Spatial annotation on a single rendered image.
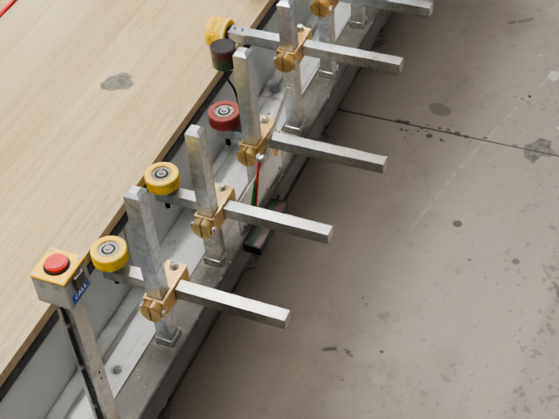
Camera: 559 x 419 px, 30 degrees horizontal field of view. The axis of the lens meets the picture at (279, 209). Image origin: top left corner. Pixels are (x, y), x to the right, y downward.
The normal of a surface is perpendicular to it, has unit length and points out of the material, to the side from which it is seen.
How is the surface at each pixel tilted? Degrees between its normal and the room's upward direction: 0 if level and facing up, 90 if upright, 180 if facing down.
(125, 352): 0
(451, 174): 0
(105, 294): 90
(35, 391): 90
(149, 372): 0
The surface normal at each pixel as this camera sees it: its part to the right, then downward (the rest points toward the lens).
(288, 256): -0.07, -0.70
